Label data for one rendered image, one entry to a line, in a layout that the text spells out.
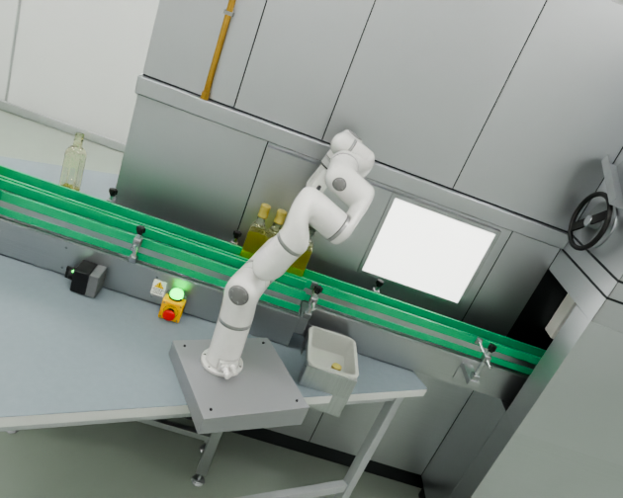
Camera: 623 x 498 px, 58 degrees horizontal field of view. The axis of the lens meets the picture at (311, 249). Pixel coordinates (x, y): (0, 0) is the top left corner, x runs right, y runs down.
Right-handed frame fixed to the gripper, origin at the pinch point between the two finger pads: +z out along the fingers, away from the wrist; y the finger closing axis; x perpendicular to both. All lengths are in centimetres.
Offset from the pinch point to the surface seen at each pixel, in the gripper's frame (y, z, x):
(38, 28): -312, 102, -202
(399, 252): -11.6, -1.1, 42.2
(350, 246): -11.5, 7.5, 26.1
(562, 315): -8, -18, 109
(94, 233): 13, 44, -51
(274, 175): -12.0, 1.2, -12.1
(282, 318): 15.9, 33.0, 14.9
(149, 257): 13, 40, -33
